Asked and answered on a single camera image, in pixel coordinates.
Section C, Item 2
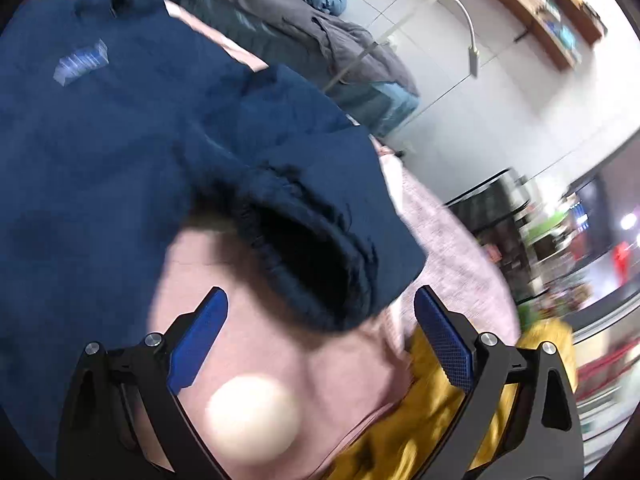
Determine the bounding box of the cream round ball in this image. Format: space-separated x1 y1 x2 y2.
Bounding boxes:
205 375 303 468

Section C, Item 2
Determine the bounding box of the yellow cloth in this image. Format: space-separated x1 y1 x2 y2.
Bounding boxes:
320 320 576 480

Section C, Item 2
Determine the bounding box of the pink cloth cover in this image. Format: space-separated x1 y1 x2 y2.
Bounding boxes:
145 0 523 480

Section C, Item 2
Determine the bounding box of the wooden wall shelf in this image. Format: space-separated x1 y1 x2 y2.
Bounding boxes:
450 0 608 71

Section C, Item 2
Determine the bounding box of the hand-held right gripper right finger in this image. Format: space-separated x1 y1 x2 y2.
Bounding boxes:
413 285 586 480

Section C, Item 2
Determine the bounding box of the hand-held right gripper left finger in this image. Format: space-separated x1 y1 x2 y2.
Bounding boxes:
56 286 236 480

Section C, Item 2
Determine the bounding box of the black wire rack cart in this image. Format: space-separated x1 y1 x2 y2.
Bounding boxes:
445 167 538 306

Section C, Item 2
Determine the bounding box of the navy blue jacket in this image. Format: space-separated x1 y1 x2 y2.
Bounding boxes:
0 0 429 478

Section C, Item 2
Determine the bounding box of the grey jacket with teal lining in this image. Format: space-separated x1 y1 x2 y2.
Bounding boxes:
170 0 421 138

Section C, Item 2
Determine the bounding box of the white gooseneck lamp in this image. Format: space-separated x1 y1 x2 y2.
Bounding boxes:
432 0 481 78

